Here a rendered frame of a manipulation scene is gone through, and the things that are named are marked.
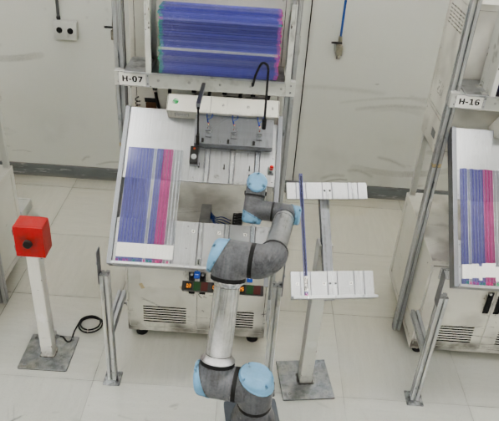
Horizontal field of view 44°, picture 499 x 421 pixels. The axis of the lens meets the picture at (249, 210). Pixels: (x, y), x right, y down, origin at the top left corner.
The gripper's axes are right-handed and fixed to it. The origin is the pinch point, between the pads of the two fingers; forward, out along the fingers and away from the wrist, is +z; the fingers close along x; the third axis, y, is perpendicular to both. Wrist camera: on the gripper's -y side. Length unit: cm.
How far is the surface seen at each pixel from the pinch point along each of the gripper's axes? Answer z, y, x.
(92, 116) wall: 166, 64, 116
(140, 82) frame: -3, 45, 52
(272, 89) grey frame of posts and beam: -3.0, 45.9, -4.2
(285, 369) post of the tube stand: 48, -81, -21
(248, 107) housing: 0.3, 38.3, 5.3
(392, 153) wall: 173, 53, -98
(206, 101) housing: 0.6, 39.7, 24.0
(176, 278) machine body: 37, -39, 35
